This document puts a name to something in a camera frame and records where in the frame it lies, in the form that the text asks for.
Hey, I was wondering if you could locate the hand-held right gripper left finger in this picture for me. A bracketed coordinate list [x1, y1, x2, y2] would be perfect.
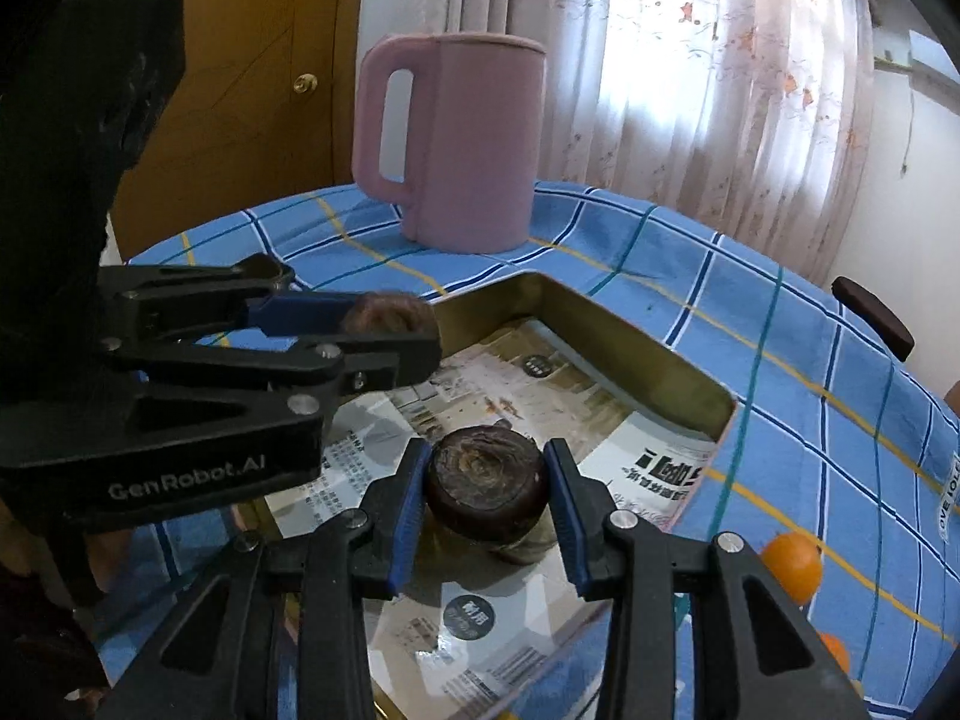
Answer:
[97, 436, 434, 720]

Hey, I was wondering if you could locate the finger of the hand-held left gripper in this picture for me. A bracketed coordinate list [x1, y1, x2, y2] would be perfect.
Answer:
[97, 253, 362, 338]
[101, 330, 443, 440]

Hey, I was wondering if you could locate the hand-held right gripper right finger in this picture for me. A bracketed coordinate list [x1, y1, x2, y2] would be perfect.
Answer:
[541, 436, 871, 720]

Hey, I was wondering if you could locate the fuzzy brown fruit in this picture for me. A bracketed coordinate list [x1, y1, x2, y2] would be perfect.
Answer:
[343, 291, 442, 343]

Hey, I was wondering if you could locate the dark brown round fruit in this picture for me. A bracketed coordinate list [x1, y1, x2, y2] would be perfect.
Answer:
[424, 426, 550, 545]

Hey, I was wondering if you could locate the gold metal tray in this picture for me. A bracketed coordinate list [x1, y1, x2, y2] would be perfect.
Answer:
[247, 270, 737, 720]

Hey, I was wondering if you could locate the newspaper tray liner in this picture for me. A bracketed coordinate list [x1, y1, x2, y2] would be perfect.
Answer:
[270, 319, 718, 700]

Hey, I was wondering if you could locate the wooden door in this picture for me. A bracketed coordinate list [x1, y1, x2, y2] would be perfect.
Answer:
[112, 0, 370, 262]

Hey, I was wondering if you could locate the orange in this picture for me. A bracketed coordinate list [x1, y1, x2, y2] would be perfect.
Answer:
[760, 532, 824, 607]
[816, 631, 853, 676]

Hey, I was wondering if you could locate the pink electric kettle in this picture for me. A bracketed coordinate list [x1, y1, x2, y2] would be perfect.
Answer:
[352, 31, 547, 254]

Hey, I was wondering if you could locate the blue checked tablecloth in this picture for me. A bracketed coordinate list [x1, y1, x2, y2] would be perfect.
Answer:
[97, 180, 960, 720]

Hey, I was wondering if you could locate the dark brown chair back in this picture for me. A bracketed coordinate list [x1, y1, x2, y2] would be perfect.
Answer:
[831, 276, 916, 362]

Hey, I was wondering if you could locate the white printed bag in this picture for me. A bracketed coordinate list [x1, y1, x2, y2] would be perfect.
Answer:
[937, 450, 960, 520]

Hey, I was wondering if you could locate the floral sheer curtain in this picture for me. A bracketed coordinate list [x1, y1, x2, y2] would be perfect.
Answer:
[360, 0, 880, 280]

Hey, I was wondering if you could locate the white air conditioner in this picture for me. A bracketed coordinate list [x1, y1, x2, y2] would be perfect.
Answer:
[874, 30, 960, 103]

